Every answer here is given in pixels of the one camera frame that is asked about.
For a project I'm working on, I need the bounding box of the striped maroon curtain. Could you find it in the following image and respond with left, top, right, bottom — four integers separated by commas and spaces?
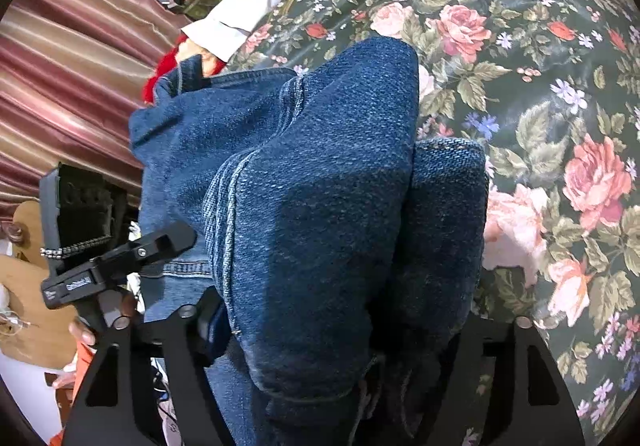
1, 0, 189, 221

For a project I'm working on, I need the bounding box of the blue denim jacket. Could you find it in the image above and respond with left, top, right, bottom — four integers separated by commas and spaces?
129, 36, 488, 445

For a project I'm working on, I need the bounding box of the person left hand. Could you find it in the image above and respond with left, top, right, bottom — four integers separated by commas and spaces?
52, 290, 139, 398

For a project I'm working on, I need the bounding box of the dark floral bedspread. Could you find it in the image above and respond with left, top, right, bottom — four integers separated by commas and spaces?
230, 0, 639, 445

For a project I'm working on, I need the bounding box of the red orange plush toy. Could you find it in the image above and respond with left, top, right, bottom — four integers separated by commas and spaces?
142, 33, 227, 104

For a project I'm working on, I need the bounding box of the white folded cloth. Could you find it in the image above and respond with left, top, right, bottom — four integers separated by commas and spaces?
176, 0, 282, 62

